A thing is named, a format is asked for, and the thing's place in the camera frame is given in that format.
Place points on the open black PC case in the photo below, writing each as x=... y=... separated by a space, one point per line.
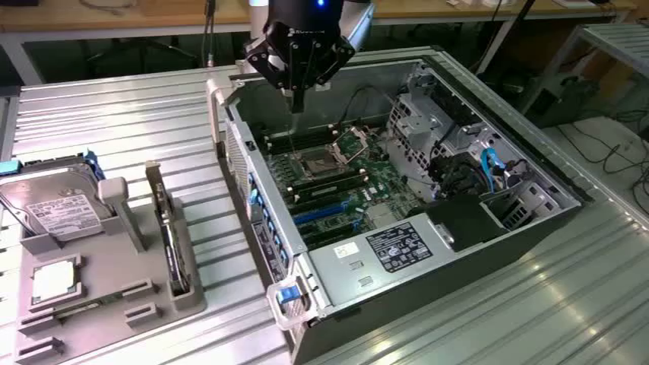
x=506 y=266

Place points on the black box on floor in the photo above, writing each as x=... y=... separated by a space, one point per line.
x=568 y=102

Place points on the green RAM stick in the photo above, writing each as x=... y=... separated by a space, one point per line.
x=85 y=306

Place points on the silver hard disk drive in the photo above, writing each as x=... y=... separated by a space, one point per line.
x=56 y=213

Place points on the graphics card with metal bracket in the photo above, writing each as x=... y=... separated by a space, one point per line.
x=172 y=235

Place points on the blue case release latch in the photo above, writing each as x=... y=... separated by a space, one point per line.
x=286 y=295

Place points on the black RAM stick with label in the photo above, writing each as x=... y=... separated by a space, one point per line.
x=329 y=188

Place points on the silver perforated disk bay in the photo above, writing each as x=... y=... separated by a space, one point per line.
x=416 y=125

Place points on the metal slat shelf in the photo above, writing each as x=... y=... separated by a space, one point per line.
x=623 y=42

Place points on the wooden desk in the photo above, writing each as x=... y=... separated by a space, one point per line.
x=152 y=21

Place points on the green motherboard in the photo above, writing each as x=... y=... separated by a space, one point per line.
x=377 y=178

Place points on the black plastic shroud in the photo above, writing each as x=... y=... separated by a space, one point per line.
x=461 y=220

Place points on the metal socket cover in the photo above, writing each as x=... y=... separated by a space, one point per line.
x=354 y=144

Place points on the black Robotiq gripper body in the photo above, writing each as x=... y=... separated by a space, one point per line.
x=304 y=42

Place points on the silver CPU chip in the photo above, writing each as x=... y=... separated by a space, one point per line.
x=53 y=279

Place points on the blue expansion slot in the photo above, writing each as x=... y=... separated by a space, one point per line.
x=318 y=214

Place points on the CPU socket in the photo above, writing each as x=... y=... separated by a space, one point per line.
x=316 y=163

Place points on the silver chipset heatsink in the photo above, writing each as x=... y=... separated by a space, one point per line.
x=382 y=213

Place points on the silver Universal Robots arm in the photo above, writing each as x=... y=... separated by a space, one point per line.
x=362 y=23

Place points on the grey plastic parts rack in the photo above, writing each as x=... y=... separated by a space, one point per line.
x=101 y=273

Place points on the silver power supply unit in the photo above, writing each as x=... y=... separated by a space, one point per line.
x=349 y=273

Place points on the blue plastic disk carrier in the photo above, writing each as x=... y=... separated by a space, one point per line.
x=93 y=163

